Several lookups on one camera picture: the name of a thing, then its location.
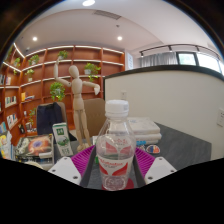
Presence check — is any wooden artist mannequin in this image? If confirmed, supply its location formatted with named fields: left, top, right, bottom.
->
left=53, top=59, right=101, bottom=153

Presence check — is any ceiling air vent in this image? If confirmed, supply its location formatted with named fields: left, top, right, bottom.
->
left=93, top=9, right=122, bottom=20

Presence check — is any grey curtain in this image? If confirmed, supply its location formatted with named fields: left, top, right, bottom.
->
left=139, top=52, right=179, bottom=68

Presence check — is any flat round red coaster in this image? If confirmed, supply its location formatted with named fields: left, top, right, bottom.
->
left=96, top=177, right=135, bottom=191

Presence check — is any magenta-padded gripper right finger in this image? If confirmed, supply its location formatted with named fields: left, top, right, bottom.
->
left=133, top=147, right=178, bottom=188

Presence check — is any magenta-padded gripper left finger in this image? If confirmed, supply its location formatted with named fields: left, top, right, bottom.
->
left=48, top=145, right=98, bottom=188

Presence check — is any white wall socket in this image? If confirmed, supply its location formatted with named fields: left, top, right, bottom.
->
left=216, top=107, right=224, bottom=128

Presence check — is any clear plastic water bottle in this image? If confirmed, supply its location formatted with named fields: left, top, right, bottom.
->
left=95, top=99, right=137, bottom=192

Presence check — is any galaxy cover book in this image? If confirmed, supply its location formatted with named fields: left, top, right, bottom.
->
left=14, top=133, right=55, bottom=158

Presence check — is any wooden bookshelf unit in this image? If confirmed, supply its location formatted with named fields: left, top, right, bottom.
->
left=0, top=43, right=126, bottom=158

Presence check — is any window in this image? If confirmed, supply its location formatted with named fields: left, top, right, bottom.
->
left=176, top=51, right=224, bottom=75

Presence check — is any chair with dark jacket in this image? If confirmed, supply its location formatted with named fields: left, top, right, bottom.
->
left=36, top=102, right=68, bottom=136

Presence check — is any white box stack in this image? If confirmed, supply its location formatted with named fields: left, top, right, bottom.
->
left=126, top=116, right=163, bottom=146

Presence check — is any tall green white carton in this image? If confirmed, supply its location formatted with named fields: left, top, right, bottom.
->
left=52, top=122, right=74, bottom=158

